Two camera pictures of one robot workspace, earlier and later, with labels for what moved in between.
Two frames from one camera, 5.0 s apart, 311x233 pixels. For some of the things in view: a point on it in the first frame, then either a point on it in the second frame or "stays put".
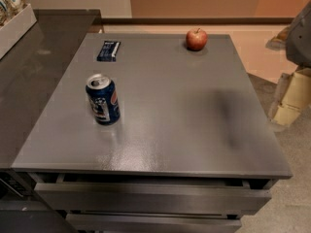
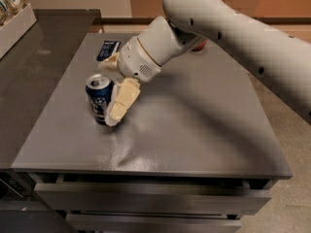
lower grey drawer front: [153, 223] stays put
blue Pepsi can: [104, 99] stays put
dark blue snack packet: [109, 51] stays put
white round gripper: [299, 39] -> [136, 59]
